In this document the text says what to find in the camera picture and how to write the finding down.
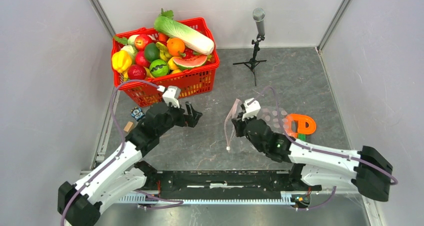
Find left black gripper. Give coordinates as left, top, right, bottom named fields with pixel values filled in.
left=157, top=100, right=203, bottom=136

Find clear zip top bag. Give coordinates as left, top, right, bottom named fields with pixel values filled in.
left=224, top=98, right=292, bottom=153

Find toy napa cabbage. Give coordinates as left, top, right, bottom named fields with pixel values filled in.
left=153, top=8, right=215, bottom=55

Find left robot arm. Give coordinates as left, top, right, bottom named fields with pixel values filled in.
left=57, top=102, right=203, bottom=226

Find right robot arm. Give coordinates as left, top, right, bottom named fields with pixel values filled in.
left=231, top=117, right=395, bottom=202

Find orange plastic tape dispenser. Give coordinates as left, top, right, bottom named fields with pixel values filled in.
left=283, top=113, right=317, bottom=139

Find toy watermelon slice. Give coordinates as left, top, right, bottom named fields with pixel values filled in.
left=172, top=54, right=208, bottom=71

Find small round toy watermelon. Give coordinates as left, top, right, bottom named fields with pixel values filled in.
left=149, top=59, right=170, bottom=78

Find small wooden block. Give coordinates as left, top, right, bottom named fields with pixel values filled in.
left=123, top=121, right=135, bottom=133

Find black tripod stand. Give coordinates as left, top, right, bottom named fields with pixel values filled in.
left=233, top=34, right=267, bottom=86

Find toy orange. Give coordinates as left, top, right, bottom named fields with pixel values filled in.
left=166, top=37, right=186, bottom=57

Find dark green toy avocado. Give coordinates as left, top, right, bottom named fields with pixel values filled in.
left=143, top=42, right=160, bottom=63

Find yellow toy bell pepper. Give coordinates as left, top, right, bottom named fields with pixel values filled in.
left=111, top=50, right=133, bottom=74

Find red toy apple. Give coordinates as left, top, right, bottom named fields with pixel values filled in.
left=134, top=34, right=153, bottom=51

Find grey microphone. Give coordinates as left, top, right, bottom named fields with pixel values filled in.
left=252, top=7, right=266, bottom=37

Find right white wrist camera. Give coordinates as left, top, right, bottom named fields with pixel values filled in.
left=241, top=98, right=261, bottom=121

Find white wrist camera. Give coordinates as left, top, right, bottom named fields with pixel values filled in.
left=157, top=85, right=181, bottom=109
left=241, top=98, right=261, bottom=121

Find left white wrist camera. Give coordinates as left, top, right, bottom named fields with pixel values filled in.
left=157, top=85, right=181, bottom=109

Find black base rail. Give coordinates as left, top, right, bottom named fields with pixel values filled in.
left=141, top=170, right=322, bottom=200

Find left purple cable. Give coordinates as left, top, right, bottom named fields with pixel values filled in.
left=59, top=79, right=185, bottom=226

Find purple cable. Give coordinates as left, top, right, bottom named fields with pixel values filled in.
left=251, top=86, right=399, bottom=210
left=59, top=79, right=185, bottom=226

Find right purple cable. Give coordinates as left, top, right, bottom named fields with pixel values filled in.
left=251, top=86, right=399, bottom=210

